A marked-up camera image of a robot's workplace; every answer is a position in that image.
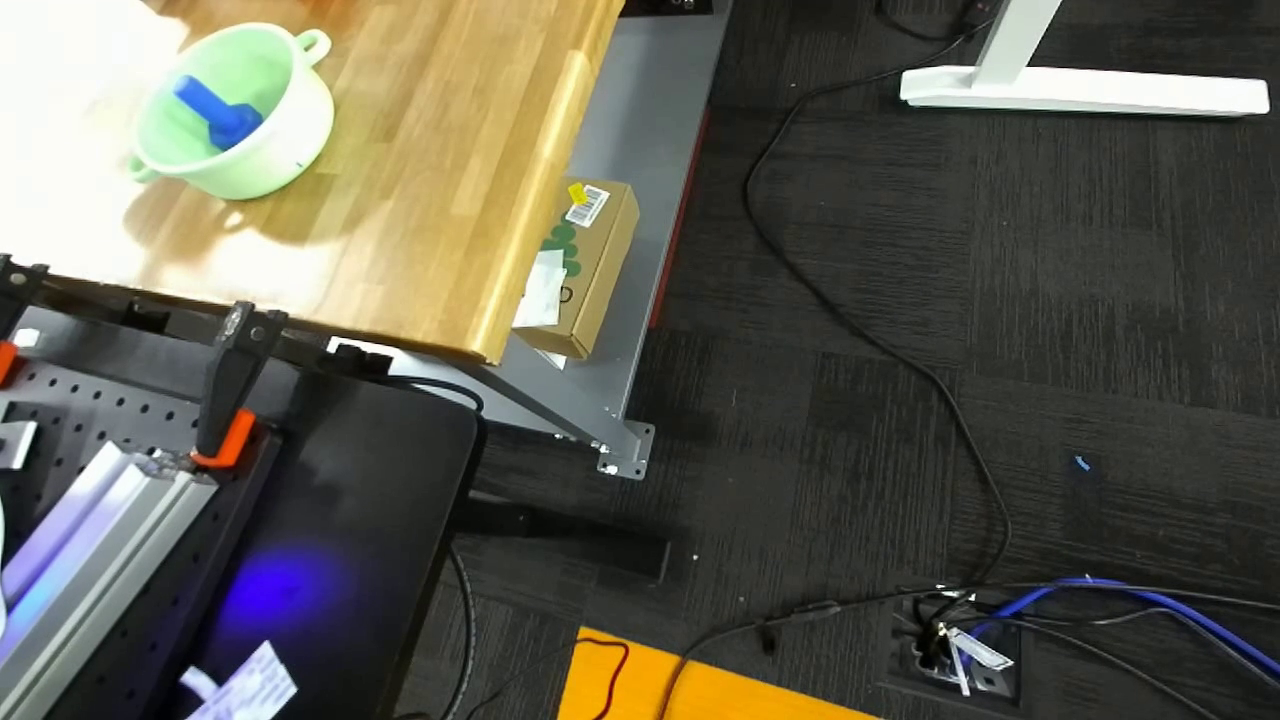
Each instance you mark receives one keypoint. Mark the cardboard box under table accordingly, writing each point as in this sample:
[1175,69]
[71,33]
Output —
[576,270]

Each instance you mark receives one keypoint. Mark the black computer case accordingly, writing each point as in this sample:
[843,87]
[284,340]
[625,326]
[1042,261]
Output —
[347,546]

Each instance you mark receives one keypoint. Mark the orange floor mat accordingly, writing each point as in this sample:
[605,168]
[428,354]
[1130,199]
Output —
[612,676]

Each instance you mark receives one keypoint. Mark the black orange bar clamp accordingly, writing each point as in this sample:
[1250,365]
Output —
[238,358]

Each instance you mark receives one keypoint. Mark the floor power outlet box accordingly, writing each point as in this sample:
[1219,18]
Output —
[954,648]

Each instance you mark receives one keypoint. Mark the white desk leg foot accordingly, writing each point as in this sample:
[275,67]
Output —
[1004,79]

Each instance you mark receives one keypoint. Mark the green plastic colander bowl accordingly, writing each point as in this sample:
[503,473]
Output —
[261,67]

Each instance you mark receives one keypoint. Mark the blue plastic toy block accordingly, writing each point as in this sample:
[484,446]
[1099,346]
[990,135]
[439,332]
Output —
[227,122]

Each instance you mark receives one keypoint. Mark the aluminium extrusion rail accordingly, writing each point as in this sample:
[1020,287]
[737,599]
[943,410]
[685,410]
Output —
[84,560]

